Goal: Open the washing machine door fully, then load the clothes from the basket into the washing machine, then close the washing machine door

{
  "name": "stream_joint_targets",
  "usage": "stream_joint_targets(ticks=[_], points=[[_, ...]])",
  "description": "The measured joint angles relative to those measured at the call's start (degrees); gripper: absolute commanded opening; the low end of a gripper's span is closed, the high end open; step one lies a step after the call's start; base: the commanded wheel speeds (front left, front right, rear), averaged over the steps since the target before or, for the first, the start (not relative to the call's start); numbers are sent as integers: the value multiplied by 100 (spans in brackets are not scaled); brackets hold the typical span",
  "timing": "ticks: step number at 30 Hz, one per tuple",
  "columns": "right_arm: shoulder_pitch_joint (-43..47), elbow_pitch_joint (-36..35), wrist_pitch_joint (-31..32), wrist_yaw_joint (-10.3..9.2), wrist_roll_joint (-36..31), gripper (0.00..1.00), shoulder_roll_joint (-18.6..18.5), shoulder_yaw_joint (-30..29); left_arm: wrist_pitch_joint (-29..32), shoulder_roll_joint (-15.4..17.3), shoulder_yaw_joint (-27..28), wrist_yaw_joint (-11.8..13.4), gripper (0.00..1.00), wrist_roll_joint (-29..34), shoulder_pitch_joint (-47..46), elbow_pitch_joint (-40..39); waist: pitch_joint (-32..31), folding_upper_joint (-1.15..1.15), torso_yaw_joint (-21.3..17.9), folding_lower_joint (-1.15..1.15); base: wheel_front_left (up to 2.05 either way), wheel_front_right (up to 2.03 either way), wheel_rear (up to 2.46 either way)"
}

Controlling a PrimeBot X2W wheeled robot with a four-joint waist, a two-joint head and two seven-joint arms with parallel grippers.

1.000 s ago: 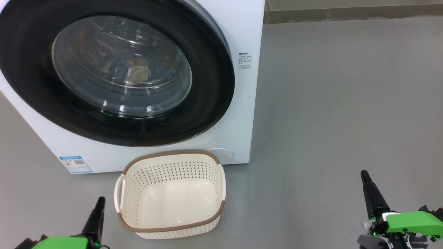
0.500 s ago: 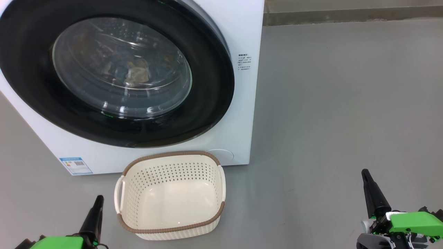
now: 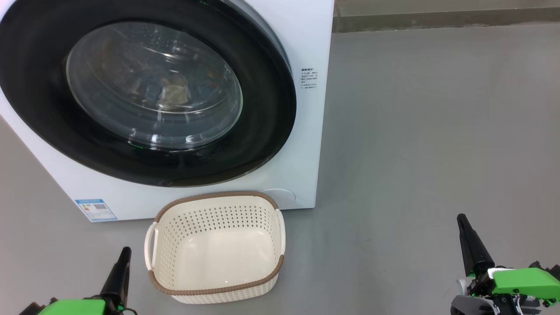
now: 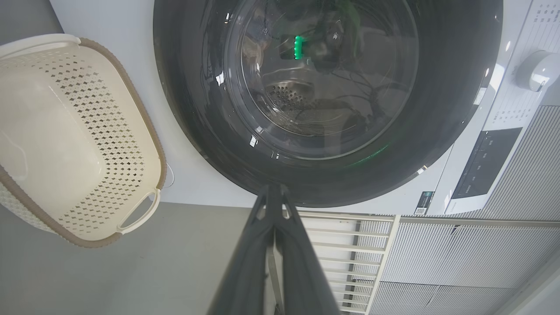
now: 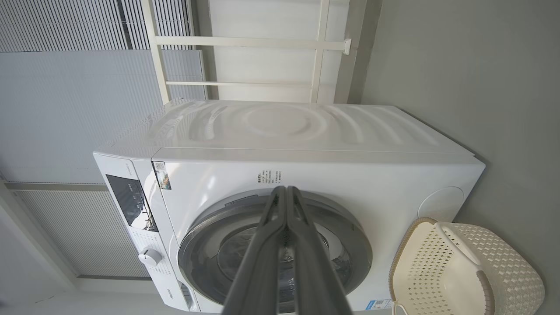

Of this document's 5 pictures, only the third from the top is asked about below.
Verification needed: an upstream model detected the white front-load washing machine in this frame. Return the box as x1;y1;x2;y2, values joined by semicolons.
0;0;335;222

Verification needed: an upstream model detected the round white filter cover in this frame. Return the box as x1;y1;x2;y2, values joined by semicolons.
260;189;290;209

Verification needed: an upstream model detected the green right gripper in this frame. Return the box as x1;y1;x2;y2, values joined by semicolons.
451;213;560;315

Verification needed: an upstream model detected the blue energy label sticker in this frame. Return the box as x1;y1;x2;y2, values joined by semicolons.
75;199;118;222

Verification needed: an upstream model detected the printed text warning sticker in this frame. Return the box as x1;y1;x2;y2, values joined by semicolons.
300;68;319;90

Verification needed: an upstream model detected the cream perforated laundry basket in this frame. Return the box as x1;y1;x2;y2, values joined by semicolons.
144;191;286;305

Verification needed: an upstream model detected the blue printed garment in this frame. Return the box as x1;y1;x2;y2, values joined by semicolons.
129;74;167;105

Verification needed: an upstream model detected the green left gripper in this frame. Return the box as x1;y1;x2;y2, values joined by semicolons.
20;247;132;315

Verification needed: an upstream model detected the dark round glass washer door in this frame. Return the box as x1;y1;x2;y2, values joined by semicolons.
0;0;297;188

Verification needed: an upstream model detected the cream and blue garment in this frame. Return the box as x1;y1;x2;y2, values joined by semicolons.
155;74;192;110

